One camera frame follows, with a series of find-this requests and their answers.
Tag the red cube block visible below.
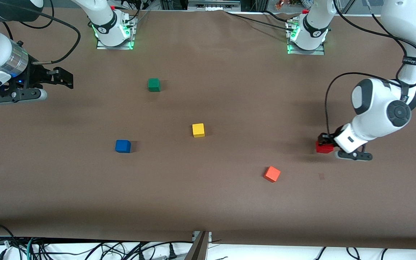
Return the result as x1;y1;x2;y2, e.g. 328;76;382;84
316;140;335;154

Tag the blue cube block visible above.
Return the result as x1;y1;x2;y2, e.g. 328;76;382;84
115;139;132;153

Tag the orange cube block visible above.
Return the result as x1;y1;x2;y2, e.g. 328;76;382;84
263;165;281;183

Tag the black equipment box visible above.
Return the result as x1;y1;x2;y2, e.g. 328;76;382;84
160;0;189;10

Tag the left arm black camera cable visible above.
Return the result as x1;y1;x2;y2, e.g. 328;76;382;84
325;0;416;139

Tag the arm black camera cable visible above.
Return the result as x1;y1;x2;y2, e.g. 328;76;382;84
325;0;416;139
0;0;82;65

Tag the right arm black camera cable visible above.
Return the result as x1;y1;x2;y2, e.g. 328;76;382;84
0;0;82;65

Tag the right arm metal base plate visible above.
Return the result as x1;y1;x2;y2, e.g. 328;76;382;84
96;16;137;50

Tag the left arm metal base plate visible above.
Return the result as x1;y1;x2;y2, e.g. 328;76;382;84
287;20;325;56

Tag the short black table cable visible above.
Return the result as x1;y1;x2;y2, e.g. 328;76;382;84
262;10;292;23

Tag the long black table cable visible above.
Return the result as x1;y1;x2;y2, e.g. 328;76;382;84
224;10;295;32

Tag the metal pole bracket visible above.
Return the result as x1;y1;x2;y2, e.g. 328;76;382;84
192;231;212;243

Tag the green cable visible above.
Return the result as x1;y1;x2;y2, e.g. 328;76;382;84
26;238;36;260

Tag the aluminium frame rail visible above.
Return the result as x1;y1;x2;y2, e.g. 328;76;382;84
188;0;241;11

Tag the grey camera pole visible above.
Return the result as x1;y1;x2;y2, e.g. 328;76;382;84
186;231;209;260

